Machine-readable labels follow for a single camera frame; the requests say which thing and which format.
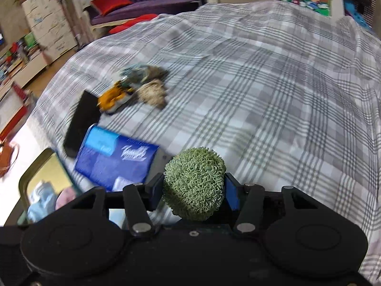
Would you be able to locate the blue tissue pack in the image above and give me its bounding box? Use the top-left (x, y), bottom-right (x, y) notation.
top-left (75, 125), bottom-right (159, 192)

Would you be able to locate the green chenille ball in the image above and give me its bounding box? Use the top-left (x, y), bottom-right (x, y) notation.
top-left (163, 147), bottom-right (226, 221)

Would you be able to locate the light blue cloth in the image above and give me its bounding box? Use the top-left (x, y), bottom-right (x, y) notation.
top-left (27, 180), bottom-right (59, 223)

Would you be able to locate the teal gold metal tin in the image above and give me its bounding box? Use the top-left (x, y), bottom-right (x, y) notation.
top-left (18, 148), bottom-right (81, 224)

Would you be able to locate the black box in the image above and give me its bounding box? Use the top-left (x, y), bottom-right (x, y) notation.
top-left (63, 90), bottom-right (101, 158)

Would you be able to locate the grey plaid bed cover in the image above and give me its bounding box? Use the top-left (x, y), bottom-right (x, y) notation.
top-left (29, 1), bottom-right (380, 285)

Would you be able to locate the orange red blanket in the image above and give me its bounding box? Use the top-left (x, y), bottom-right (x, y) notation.
top-left (109, 14), bottom-right (158, 34)

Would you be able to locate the purple chaise sofa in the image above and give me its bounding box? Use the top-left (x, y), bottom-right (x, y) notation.
top-left (83, 0), bottom-right (199, 33)

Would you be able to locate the red cushion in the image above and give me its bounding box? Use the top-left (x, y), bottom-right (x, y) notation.
top-left (90, 0), bottom-right (133, 16)

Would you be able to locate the white drawer cabinet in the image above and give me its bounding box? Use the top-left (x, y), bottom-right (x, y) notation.
top-left (21, 0), bottom-right (77, 64)

